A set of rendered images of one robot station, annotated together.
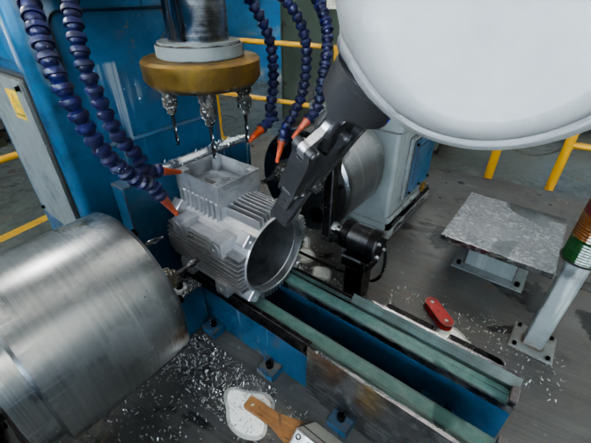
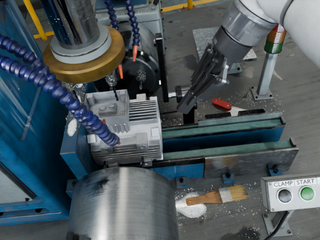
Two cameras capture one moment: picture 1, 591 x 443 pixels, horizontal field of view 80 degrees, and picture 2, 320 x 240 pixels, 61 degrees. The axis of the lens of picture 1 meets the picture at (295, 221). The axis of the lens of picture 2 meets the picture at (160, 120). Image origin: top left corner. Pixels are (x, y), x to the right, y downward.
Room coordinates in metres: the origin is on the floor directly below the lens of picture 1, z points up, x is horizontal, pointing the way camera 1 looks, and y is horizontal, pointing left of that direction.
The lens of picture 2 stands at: (0.07, 0.33, 1.67)
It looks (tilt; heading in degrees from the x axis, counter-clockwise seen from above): 50 degrees down; 325
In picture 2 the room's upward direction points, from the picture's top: 9 degrees counter-clockwise
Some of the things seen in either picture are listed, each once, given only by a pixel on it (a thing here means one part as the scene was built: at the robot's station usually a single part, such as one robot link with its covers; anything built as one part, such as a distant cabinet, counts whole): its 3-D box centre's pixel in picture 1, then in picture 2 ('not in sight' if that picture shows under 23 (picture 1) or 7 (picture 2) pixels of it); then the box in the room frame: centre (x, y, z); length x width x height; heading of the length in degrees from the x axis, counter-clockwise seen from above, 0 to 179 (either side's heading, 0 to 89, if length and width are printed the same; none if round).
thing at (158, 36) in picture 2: (333, 178); (163, 71); (0.59, -0.07, 1.12); 0.04 x 0.03 x 0.26; 52
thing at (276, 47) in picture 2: (587, 248); (274, 43); (0.47, -0.50, 1.05); 0.06 x 0.06 x 0.04
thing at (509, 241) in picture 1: (499, 244); (221, 53); (0.73, -0.54, 0.86); 0.27 x 0.24 x 0.12; 142
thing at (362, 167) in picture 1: (330, 166); (127, 58); (0.83, -0.09, 1.04); 0.41 x 0.25 x 0.25; 142
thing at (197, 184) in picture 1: (219, 185); (107, 112); (0.59, 0.14, 1.11); 0.12 x 0.11 x 0.07; 52
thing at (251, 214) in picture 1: (238, 234); (128, 131); (0.56, 0.11, 1.02); 0.20 x 0.19 x 0.19; 52
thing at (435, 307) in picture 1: (438, 313); (221, 104); (0.54, -0.32, 0.81); 0.09 x 0.03 x 0.02; 13
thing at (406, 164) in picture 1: (375, 153); (131, 32); (1.04, -0.25, 0.99); 0.35 x 0.31 x 0.37; 142
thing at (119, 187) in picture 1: (191, 224); (83, 144); (0.66, 0.24, 0.97); 0.30 x 0.11 x 0.34; 142
